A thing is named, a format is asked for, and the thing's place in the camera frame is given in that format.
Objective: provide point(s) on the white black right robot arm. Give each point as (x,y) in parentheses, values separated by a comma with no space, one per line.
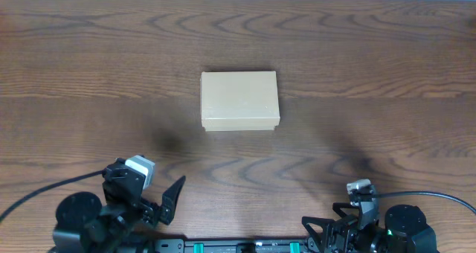
(405,231)

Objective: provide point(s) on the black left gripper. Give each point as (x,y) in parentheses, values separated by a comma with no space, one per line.
(148,211)

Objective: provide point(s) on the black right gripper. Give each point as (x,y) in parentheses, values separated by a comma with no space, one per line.
(349,226)

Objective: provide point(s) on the brown cardboard box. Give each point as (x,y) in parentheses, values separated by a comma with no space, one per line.
(239,101)

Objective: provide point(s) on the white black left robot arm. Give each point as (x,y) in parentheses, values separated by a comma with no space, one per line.
(84,224)

